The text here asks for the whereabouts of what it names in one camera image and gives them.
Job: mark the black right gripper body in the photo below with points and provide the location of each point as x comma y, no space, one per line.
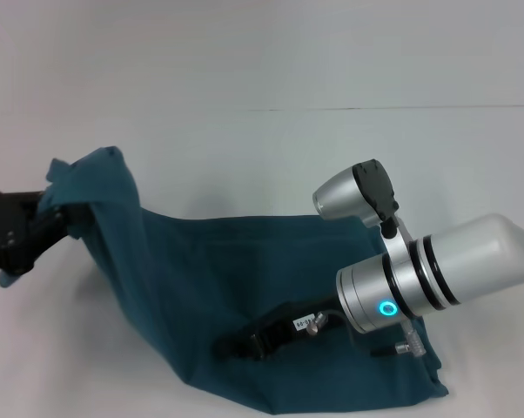
301,324

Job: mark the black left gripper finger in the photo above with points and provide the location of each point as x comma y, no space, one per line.
57,222

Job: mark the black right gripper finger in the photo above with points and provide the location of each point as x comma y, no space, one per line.
238,346

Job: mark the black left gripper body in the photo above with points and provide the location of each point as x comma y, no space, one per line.
5,235

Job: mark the teal blue shirt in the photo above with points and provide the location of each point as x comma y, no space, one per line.
244,283

